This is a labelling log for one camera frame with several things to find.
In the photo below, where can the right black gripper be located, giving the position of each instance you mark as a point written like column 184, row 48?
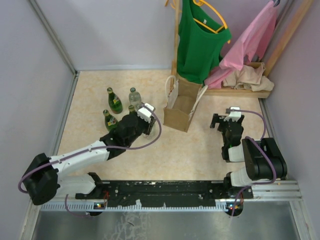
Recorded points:
column 217, row 118

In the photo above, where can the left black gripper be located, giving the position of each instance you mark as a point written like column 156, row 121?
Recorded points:
column 148, row 126

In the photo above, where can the green bottle yellow label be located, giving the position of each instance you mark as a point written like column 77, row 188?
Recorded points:
column 132, row 110

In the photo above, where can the clear glass bottle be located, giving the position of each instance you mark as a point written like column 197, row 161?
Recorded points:
column 135, row 98

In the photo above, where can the green bottle dark label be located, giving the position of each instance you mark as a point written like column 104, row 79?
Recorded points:
column 109, row 120

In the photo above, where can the green glass bottle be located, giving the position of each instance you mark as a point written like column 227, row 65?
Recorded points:
column 114, row 101

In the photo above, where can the clear bottle green cap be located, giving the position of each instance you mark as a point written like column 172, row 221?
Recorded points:
column 152, row 133

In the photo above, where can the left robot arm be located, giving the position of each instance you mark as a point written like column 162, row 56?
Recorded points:
column 49, row 176

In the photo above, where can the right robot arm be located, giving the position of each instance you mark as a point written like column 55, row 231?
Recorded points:
column 262, row 158

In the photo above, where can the wooden clothes rack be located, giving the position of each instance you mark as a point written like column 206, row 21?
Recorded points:
column 292, row 19

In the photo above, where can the beige cloth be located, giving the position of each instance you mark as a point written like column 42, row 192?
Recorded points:
column 250, row 77

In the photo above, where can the pink shirt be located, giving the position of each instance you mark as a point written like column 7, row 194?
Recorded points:
column 252, row 42

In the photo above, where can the green tank top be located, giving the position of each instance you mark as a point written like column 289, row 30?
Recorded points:
column 200, row 43

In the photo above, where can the yellow hanger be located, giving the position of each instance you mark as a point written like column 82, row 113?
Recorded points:
column 212, row 17

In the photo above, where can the orange hanger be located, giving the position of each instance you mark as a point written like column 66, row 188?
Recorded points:
column 171, row 3

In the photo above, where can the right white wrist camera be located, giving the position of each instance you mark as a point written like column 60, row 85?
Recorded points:
column 233, row 114

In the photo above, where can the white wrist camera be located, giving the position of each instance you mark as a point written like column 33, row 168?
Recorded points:
column 233, row 114
column 145, row 111

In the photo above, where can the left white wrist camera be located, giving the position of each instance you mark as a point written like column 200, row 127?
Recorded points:
column 145, row 111

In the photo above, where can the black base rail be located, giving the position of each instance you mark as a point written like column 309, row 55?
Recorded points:
column 194, row 193

